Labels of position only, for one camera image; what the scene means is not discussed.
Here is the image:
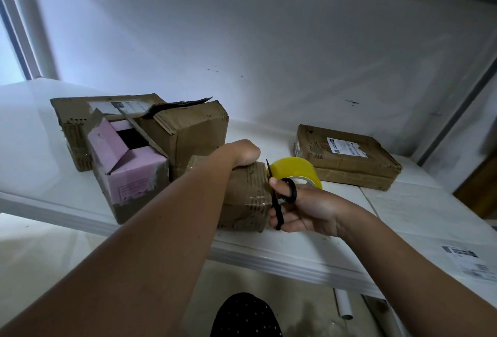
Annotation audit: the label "person's left hand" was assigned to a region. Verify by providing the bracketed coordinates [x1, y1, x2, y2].
[208, 139, 262, 173]

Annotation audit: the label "person's right hand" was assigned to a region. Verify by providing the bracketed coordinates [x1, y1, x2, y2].
[267, 177, 366, 239]

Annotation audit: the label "black handled scissors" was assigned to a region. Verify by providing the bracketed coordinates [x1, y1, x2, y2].
[266, 159, 298, 231]

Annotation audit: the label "yellow tape roll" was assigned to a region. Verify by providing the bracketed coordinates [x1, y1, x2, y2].
[268, 156, 323, 191]

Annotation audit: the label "small cardboard box red label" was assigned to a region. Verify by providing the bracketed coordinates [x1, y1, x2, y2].
[186, 154, 273, 233]

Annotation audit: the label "corrugated cardboard box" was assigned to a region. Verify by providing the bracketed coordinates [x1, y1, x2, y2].
[140, 97, 230, 181]

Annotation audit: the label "pink carton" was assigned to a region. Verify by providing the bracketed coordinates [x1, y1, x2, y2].
[81, 109, 171, 224]

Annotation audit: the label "long cardboard box white label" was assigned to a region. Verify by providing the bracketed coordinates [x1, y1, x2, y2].
[50, 93, 166, 173]

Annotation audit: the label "person's left forearm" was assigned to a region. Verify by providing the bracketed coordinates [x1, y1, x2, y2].
[0, 154, 234, 337]

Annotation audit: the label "person's right forearm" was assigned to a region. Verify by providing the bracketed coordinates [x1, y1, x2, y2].
[345, 209, 497, 337]

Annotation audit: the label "person's black trousers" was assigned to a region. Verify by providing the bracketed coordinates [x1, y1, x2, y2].
[210, 293, 284, 337]

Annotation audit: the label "white tube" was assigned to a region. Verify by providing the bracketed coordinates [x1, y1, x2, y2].
[333, 288, 355, 321]

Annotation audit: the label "wooden stool blue top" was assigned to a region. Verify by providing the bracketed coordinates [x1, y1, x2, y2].
[454, 150, 497, 221]

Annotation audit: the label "white metal shelf rack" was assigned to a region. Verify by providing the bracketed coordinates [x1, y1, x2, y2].
[0, 0, 497, 337]

